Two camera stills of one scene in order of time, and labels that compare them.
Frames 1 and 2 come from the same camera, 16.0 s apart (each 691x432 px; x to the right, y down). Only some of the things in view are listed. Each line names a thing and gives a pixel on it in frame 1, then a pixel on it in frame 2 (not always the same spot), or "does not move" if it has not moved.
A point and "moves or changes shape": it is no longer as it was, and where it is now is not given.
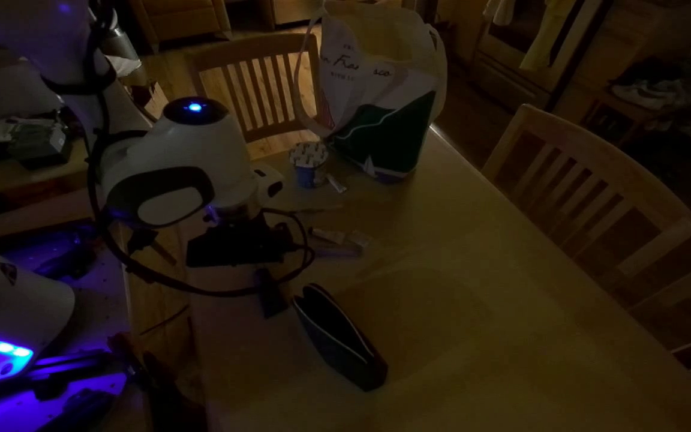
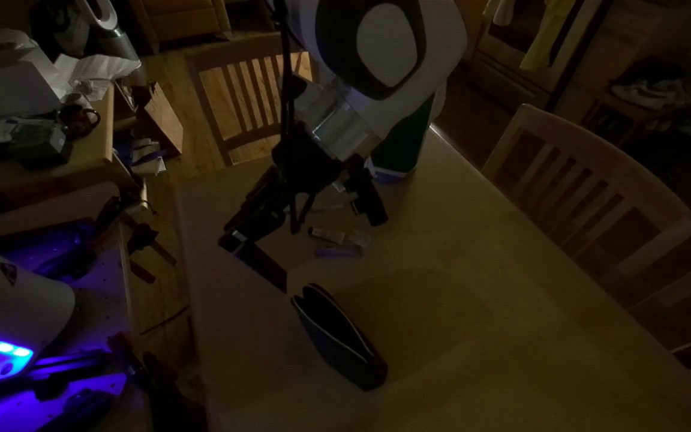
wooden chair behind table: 270,85 does not move
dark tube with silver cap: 272,290 moves or changes shape
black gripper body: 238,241 to 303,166
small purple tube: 338,253 does not move
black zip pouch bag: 337,336 does not move
